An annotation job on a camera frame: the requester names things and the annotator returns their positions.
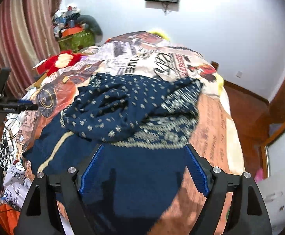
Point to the printed bed cover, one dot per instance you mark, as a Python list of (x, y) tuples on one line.
[(142, 53)]

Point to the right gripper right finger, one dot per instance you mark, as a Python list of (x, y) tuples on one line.
[(247, 213)]

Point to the navy patterned garment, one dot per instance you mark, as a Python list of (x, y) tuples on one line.
[(142, 124)]

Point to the red plush toy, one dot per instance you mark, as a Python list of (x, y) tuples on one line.
[(52, 64)]

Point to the striped red beige curtain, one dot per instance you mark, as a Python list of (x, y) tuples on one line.
[(26, 38)]

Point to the cluttered pile on green box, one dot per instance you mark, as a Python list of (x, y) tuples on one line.
[(75, 31)]

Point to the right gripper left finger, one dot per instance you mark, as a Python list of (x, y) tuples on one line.
[(40, 214)]

